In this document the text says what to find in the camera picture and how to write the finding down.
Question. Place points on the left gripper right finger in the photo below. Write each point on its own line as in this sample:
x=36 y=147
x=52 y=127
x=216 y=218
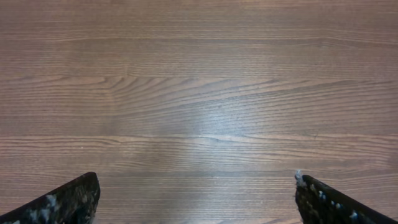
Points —
x=318 y=203

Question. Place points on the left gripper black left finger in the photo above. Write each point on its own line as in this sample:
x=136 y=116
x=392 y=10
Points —
x=72 y=203

